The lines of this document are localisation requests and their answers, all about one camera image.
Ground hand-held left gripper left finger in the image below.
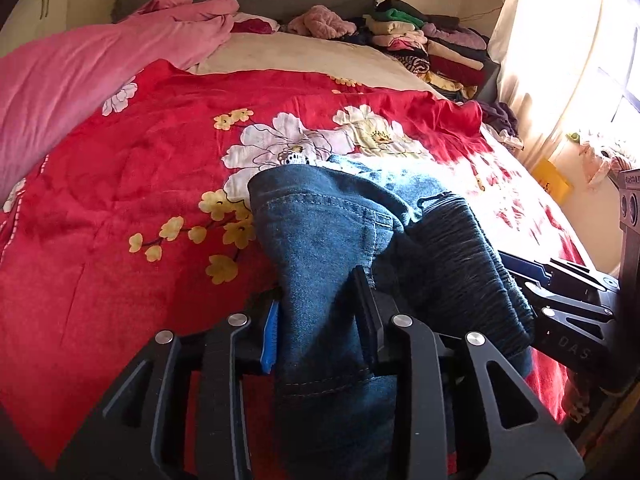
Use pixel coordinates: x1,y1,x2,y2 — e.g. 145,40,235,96
55,300,281,480

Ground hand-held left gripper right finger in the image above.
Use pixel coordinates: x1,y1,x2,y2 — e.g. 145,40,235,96
352,265,586,480

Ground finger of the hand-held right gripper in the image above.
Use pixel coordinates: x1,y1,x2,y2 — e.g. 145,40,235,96
499,251,621,293
520,282,616,376

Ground blue denim pants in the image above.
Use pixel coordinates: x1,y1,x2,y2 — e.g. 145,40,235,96
247,152,536,480

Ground yellow packet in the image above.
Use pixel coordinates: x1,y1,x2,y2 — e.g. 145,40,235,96
531,157,575,206

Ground crumpled clothes on windowsill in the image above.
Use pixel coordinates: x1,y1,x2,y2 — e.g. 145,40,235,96
567,130,640,191

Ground dark purple cloth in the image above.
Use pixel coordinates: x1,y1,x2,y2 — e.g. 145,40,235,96
472,100,525,151

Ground barred window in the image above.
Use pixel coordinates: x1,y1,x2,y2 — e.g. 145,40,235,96
597,0,640,136

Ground red floral blanket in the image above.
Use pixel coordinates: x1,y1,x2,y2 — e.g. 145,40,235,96
0,58,596,471

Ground cream curtain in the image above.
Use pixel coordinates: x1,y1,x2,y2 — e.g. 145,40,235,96
487,0,626,161

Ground pile of folded clothes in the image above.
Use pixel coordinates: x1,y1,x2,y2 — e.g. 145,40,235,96
345,0,493,103

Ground beige bed sheet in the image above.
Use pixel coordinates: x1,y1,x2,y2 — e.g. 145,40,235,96
192,32,446,98

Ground pink fluffy cloth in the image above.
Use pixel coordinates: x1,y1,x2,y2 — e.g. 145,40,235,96
287,5,358,41

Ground dark red cloth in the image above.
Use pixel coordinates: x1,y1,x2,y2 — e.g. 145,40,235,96
232,12,281,36

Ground pink blanket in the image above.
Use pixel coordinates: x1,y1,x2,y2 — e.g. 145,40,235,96
0,0,241,201

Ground cream wardrobe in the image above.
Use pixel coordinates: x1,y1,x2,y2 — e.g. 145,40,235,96
0,0,76,58

